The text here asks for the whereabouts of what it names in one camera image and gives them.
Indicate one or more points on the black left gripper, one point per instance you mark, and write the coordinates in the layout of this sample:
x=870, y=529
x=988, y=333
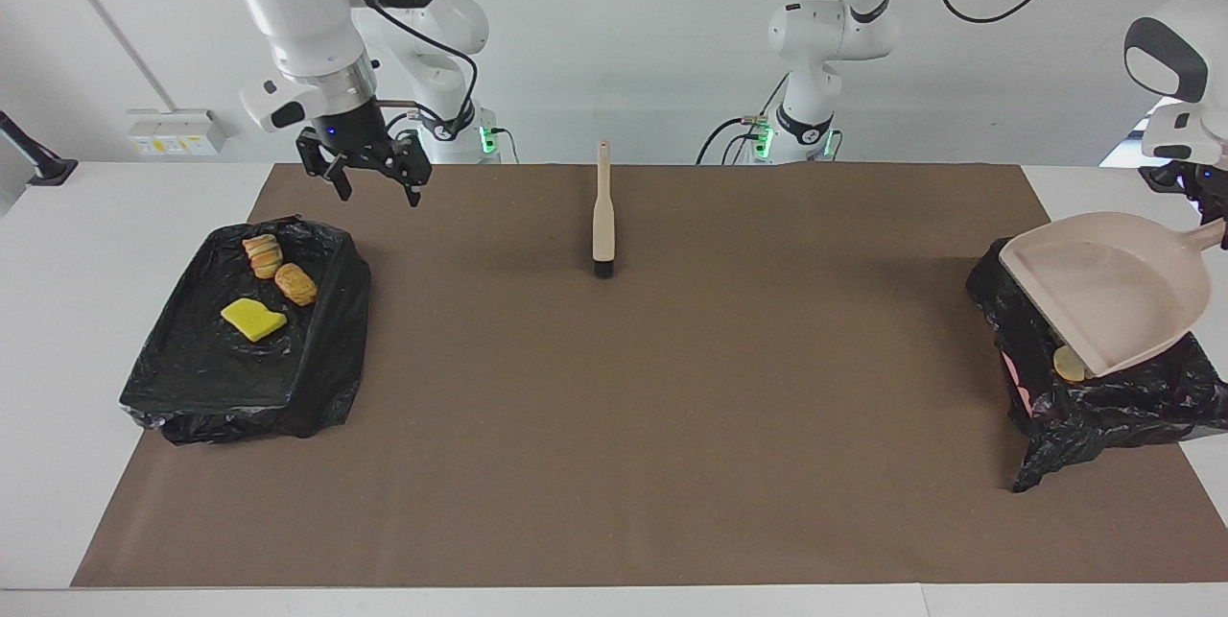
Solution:
x=1204, y=185

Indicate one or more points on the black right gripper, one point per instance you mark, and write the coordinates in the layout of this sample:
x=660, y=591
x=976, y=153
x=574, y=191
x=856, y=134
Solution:
x=357, y=132

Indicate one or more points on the pale striped toy croissant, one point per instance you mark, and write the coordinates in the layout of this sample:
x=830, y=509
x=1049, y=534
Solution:
x=263, y=255

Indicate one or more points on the brown toy bread roll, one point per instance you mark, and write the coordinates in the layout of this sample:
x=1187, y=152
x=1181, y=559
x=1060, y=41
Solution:
x=295, y=284

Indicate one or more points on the beige plastic dustpan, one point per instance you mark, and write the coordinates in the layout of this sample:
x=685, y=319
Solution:
x=1113, y=291

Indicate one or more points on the yellow wedge sponge piece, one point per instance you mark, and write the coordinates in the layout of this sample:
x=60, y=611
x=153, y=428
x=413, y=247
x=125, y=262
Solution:
x=251, y=320

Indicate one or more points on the pale toy bread slice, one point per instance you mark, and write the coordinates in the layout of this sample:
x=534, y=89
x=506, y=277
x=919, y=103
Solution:
x=1068, y=366

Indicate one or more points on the beige hand brush black bristles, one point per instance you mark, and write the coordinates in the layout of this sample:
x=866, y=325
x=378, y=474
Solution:
x=602, y=224

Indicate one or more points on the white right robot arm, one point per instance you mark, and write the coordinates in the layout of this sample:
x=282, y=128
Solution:
x=317, y=12

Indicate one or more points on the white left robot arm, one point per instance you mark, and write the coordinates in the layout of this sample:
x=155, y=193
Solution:
x=835, y=32

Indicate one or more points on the pink bin under black bag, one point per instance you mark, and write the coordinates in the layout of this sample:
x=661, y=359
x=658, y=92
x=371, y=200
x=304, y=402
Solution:
x=1103, y=415

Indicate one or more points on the bin lined with black bag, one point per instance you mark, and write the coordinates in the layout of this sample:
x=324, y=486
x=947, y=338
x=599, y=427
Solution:
x=192, y=367

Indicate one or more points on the black clamp stand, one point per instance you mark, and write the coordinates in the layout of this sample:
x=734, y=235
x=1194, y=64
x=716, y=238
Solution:
x=1156, y=177
x=43, y=166

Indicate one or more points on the bright window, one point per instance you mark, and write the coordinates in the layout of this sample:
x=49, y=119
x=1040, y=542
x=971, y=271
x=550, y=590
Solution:
x=1127, y=152

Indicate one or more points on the brown table mat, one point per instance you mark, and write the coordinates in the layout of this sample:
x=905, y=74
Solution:
x=614, y=531

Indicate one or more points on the white wall socket box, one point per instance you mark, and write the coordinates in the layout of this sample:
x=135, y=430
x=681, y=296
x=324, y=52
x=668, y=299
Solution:
x=173, y=132

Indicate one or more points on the white wall conduit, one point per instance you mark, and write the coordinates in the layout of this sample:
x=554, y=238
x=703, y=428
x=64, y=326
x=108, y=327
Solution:
x=96, y=5

